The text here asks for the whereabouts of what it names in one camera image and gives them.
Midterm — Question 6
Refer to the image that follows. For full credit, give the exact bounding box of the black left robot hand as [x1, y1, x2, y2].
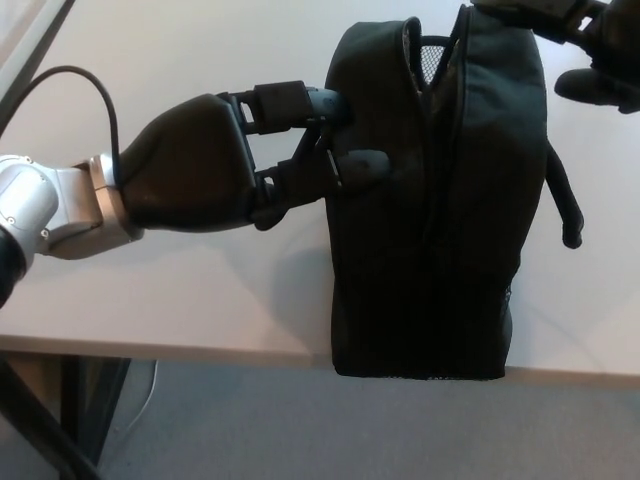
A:
[115, 78, 392, 237]

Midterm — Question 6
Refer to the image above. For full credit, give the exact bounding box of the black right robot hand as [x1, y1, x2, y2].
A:
[469, 0, 640, 115]

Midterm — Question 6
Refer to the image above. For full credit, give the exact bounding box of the black fabric lunch bag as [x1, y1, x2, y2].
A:
[324, 16, 585, 384]

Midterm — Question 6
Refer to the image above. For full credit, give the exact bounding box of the neighbouring white desk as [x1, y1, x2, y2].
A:
[0, 0, 77, 121]

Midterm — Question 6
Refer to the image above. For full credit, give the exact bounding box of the black upright desk leg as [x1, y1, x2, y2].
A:
[58, 355, 132, 464]

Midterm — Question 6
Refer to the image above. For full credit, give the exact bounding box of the black diagonal metal bar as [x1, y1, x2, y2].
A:
[0, 358, 101, 480]

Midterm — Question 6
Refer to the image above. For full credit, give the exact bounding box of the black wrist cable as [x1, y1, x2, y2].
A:
[0, 66, 124, 187]

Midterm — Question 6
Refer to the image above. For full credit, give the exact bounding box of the thin white floor cable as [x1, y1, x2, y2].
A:
[123, 359, 161, 437]

